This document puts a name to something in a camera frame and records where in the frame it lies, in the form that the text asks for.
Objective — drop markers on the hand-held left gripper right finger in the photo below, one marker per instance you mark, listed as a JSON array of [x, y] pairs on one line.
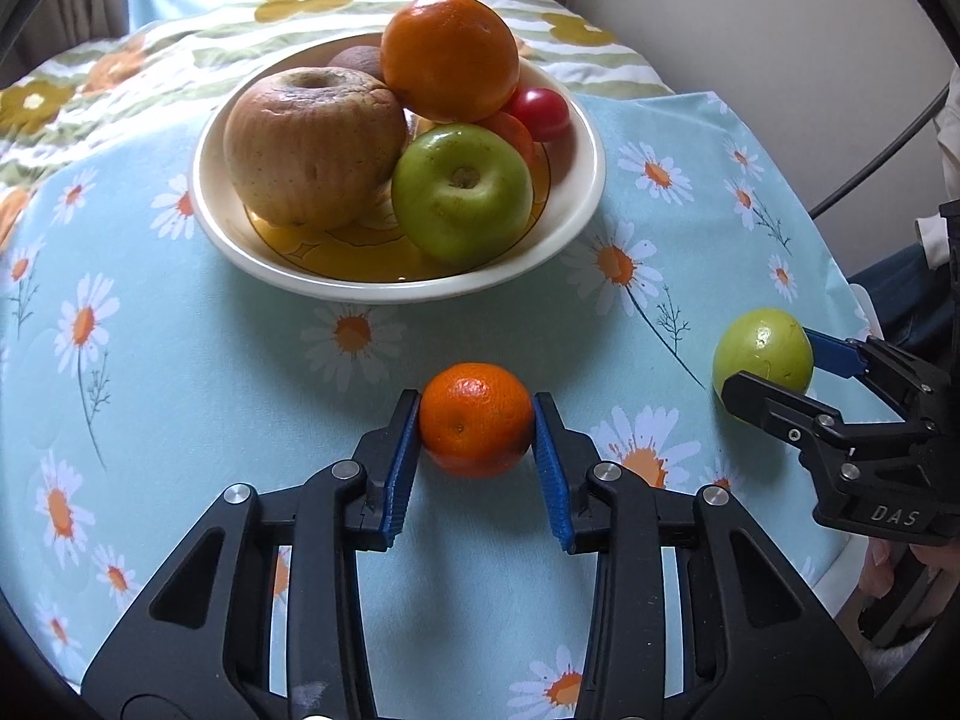
[[551, 465]]

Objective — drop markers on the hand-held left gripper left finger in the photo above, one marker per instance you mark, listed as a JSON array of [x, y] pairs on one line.
[[401, 457]]

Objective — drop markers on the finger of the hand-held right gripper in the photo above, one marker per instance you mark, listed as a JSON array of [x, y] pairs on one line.
[[765, 397], [832, 352]]

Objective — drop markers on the large green apple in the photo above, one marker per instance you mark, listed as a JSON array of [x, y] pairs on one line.
[[757, 345]]

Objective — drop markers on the small orange mandarin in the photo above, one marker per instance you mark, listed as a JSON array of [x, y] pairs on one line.
[[476, 420], [510, 133]]

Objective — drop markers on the small green apple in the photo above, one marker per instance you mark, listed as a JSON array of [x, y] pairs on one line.
[[457, 202]]

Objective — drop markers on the cream and yellow ceramic bowl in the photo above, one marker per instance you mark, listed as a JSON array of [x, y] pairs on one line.
[[570, 187]]

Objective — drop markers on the yellowish wrinkled apple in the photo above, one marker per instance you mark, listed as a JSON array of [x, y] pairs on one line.
[[315, 142]]

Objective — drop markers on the red tomato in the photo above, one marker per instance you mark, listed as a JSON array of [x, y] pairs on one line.
[[544, 111]]

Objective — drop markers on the large orange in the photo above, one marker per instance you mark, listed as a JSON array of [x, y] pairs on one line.
[[450, 52]]

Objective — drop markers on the person's right hand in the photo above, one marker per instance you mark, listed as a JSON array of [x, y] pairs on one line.
[[941, 570]]

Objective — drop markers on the person's blue jeans leg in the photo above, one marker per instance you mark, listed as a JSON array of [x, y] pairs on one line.
[[900, 292]]

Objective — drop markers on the light blue daisy tablecloth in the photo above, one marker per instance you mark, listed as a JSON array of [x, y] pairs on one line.
[[187, 390]]

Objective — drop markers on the brown kiwi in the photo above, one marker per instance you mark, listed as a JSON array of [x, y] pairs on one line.
[[356, 61]]

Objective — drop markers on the beige curtain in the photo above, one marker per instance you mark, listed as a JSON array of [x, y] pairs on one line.
[[67, 0]]

